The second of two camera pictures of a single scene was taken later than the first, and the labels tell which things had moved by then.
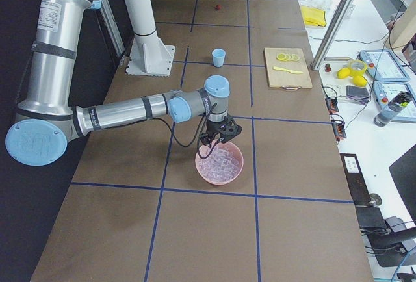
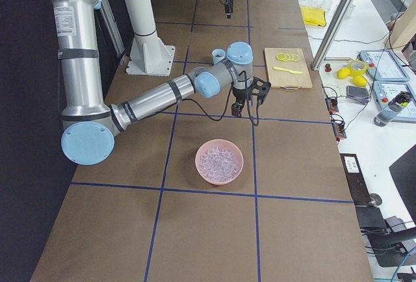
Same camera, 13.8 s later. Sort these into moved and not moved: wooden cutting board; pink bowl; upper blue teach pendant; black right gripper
Moved: black right gripper
Not moved: wooden cutting board; pink bowl; upper blue teach pendant
